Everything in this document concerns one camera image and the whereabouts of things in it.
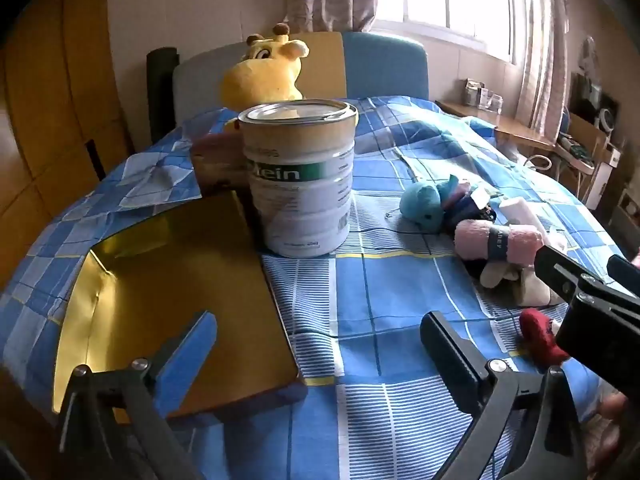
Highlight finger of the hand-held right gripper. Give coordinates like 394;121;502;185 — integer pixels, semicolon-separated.
533;244;640;311
606;255;640;295

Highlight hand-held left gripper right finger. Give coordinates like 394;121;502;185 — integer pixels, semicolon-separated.
419;311;588;480

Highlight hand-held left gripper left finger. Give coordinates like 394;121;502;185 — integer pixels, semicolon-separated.
55;310;218;480

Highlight gold lined dark red box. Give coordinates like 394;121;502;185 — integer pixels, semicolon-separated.
52;190;308;418

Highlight pink towel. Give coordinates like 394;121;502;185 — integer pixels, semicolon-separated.
454;219;551;267

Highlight red plush toy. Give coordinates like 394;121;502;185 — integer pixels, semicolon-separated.
519;308;571;365

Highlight white oblong box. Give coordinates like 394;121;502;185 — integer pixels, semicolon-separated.
500;199;543;233

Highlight pink knitted cloth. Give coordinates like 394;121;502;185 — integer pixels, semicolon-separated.
595;390;640;471

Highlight blue plaid bed sheet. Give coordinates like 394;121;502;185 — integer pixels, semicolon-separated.
0;95;631;480

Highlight dark blue sock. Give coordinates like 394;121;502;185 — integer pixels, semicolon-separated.
445;192;496;233

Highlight pink blue striped sock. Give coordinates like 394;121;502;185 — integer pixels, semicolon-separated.
440;177;473;211

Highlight cardboard box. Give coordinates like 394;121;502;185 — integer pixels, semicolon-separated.
565;110;621;171

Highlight blue plush toy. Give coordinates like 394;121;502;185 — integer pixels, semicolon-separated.
400;175;458;233

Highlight wooden desk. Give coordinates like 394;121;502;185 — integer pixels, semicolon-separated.
435;100;561;156

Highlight white metal can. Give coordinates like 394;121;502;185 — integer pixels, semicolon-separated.
237;100;359;258

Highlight clear plastic containers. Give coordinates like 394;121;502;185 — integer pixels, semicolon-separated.
462;79;503;111

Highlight yellow giraffe plush toy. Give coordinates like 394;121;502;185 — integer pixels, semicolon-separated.
220;22;311;133

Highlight bright window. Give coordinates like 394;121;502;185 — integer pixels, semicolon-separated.
372;0;526;63

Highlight wooden wardrobe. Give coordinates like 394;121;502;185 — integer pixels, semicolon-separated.
0;0;136;241

